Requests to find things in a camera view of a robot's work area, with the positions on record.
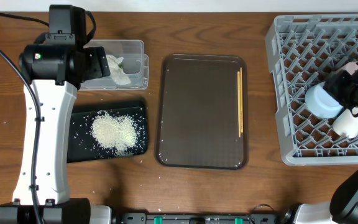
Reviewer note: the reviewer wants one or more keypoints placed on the cream plastic cup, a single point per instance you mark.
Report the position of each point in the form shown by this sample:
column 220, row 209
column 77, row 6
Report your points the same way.
column 346, row 124

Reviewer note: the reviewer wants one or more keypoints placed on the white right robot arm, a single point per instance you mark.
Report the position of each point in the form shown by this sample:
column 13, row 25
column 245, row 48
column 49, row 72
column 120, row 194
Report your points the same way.
column 342, row 208

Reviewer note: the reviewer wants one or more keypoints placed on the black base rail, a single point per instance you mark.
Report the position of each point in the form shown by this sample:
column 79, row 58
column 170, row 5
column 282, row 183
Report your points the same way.
column 146, row 217

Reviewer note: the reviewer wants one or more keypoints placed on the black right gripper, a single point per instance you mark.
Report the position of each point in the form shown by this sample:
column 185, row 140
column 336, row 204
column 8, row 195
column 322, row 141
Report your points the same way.
column 332, row 85

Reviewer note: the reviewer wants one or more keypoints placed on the grey plastic dishwasher rack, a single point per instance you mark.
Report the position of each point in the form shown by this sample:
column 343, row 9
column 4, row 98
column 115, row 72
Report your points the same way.
column 302, row 51

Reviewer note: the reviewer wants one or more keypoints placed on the black tray bin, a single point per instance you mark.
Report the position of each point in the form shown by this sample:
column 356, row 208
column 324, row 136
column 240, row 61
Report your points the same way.
column 83, row 147

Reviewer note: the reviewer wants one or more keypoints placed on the pink plastic cup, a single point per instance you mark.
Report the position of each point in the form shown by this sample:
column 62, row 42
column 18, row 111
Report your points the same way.
column 350, row 68

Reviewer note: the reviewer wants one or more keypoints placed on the pile of white rice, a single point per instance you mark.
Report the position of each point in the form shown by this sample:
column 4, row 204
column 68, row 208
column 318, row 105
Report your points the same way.
column 116, row 134

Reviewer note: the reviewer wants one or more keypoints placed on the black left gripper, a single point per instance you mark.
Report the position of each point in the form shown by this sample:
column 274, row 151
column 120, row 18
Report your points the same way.
column 99, row 65

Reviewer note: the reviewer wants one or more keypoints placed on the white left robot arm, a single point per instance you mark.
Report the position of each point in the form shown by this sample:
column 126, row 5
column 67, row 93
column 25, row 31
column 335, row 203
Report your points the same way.
column 53, row 69

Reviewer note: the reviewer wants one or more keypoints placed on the white tissue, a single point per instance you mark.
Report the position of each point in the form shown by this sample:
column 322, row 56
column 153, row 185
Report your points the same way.
column 116, row 70

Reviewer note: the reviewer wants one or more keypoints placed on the wooden chopstick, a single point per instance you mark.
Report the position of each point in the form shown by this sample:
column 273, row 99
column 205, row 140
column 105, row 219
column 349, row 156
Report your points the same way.
column 242, row 103
column 239, row 102

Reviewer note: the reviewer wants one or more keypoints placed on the light blue bowl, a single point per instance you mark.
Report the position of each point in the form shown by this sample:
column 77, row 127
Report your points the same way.
column 320, row 103

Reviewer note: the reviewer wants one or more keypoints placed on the clear plastic bin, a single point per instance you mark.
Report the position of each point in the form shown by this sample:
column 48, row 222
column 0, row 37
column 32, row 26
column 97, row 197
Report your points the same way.
column 135, row 65

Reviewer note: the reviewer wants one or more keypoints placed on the dark brown serving tray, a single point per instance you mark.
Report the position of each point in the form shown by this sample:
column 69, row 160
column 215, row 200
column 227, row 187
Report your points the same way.
column 198, row 123

